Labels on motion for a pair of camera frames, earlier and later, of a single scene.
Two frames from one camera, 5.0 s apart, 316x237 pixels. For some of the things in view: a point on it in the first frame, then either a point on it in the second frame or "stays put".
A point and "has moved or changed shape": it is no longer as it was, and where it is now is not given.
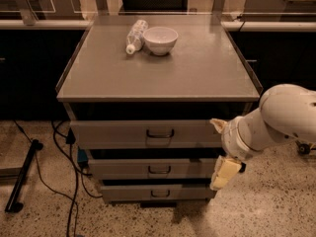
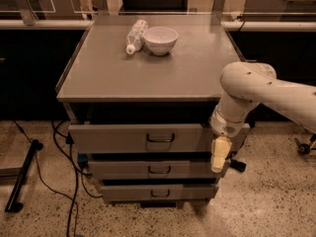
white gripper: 231,139 to 224,126
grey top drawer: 145,133 has moved or changed shape
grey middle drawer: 153,168 stays put
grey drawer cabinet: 144,121 stays put
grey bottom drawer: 159,192 stays put
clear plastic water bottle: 135,36 stays put
